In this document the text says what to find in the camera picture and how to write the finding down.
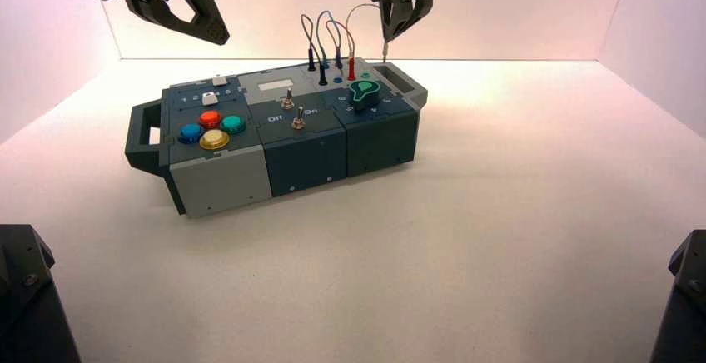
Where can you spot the red push button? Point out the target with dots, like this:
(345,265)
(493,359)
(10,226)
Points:
(210,119)

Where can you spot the grey and teal control box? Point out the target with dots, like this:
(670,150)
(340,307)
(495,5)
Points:
(309,151)

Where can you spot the silver toggle switch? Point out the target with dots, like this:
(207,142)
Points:
(287,101)
(298,122)

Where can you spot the blue push button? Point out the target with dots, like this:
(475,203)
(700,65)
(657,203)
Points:
(191,132)

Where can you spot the green push button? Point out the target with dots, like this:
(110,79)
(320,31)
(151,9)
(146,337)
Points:
(234,124)

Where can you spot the green rotary selector knob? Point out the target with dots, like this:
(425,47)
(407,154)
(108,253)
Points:
(364,94)

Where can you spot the pale rectangular display panel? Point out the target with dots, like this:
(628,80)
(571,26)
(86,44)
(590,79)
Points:
(276,85)

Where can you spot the white slider knob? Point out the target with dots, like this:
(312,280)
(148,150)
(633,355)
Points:
(208,98)
(219,80)

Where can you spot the yellow push button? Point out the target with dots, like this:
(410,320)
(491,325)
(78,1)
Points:
(214,140)

